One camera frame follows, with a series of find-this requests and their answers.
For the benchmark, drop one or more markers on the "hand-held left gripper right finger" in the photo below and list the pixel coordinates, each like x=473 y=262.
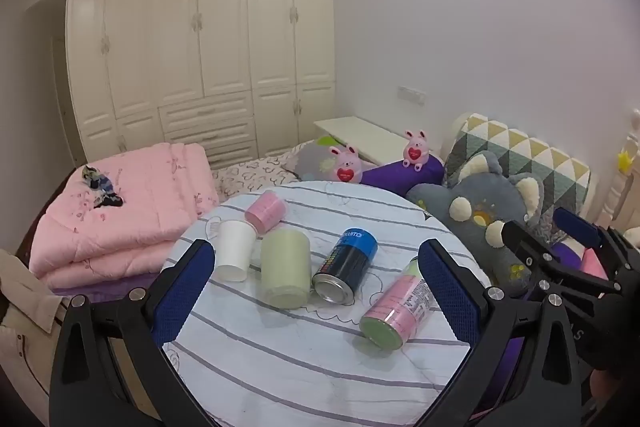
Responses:
x=450 y=294

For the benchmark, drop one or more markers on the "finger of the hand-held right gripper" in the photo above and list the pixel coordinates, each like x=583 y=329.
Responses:
x=525 y=247
x=575 y=224

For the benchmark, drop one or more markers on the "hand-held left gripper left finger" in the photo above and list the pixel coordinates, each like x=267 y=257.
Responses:
x=182 y=294

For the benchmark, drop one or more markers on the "white paper cup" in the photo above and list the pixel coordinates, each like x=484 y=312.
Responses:
x=234 y=252

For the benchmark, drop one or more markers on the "pale green cup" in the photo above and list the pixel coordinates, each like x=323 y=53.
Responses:
x=285 y=267

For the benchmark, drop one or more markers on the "pink cup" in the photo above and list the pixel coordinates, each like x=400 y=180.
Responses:
x=266 y=211

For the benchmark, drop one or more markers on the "pink can with green lid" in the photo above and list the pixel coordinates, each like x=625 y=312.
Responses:
x=397 y=307

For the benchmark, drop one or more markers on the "grey koala plush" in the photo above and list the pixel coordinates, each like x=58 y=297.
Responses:
x=465 y=217

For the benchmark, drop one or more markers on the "yellow star decoration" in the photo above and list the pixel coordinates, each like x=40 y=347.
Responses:
x=625 y=161

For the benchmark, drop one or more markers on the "triangle patterned cushion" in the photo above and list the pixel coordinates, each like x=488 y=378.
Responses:
x=525 y=157

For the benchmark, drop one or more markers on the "folded pink quilt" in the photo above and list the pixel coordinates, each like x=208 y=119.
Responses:
x=140 y=212

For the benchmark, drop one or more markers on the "dark can with blue cap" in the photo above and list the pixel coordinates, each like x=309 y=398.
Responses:
x=345 y=264

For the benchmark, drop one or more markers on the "purple pillow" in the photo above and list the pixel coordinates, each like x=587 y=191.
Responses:
x=395 y=177

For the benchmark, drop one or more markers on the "dark patterned cloth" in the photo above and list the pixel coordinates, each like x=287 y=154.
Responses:
x=102 y=189

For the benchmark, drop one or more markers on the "heart print bedsheet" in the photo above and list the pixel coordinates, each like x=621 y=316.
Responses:
x=255 y=174

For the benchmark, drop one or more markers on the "pink bunny plush with heart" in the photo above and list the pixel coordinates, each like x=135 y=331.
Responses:
x=346 y=167
x=416 y=152

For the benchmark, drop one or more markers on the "beige garment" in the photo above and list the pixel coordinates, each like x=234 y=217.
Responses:
x=25 y=307

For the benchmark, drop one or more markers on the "white bedside table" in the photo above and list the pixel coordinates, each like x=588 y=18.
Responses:
x=365 y=134

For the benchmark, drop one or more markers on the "grey patterned pillow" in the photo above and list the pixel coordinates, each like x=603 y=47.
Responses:
x=310 y=159

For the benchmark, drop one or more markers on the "cream wardrobe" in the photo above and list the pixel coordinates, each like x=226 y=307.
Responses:
x=200 y=32

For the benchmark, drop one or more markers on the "white bed post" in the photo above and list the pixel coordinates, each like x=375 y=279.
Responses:
x=622 y=197

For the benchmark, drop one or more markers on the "white wall socket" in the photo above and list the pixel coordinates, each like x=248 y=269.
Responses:
x=411 y=93

